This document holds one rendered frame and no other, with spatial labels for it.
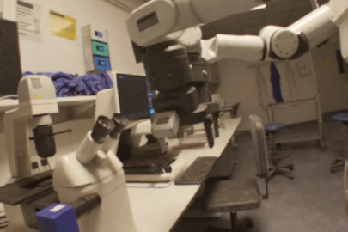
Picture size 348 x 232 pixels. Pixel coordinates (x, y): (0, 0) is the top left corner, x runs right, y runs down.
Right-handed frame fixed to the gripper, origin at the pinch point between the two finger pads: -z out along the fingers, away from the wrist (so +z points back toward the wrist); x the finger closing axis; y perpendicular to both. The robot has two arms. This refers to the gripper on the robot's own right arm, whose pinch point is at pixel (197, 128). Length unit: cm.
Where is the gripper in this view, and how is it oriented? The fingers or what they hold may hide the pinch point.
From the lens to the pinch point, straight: 58.2
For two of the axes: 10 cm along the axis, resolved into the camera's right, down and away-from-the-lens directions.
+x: -9.2, 1.6, 3.6
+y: -3.8, -1.6, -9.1
